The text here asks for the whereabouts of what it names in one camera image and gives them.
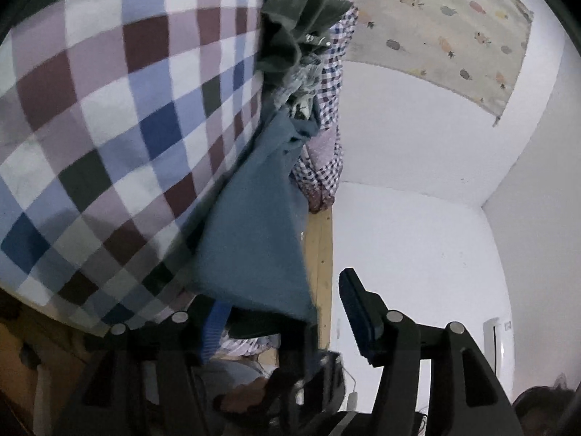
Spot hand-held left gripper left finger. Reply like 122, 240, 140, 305
54, 302, 234, 436

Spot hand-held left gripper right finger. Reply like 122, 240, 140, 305
338, 268, 523, 436

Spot teal sweatshirt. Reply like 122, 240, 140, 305
175, 109, 323, 328

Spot light blue denim pants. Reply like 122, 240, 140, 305
272, 50, 325, 121

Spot person's right hand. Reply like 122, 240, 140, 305
213, 375, 277, 419

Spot person's head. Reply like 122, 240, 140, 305
513, 375, 577, 436

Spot checked bed sheet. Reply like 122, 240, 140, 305
0, 0, 282, 337

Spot checked patchwork quilt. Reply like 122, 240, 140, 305
290, 0, 359, 212

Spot dark green t-shirt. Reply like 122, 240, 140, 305
256, 0, 355, 78

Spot white wall unit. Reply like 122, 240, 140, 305
482, 317, 513, 373

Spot pineapple print wall mat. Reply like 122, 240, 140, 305
349, 0, 534, 125

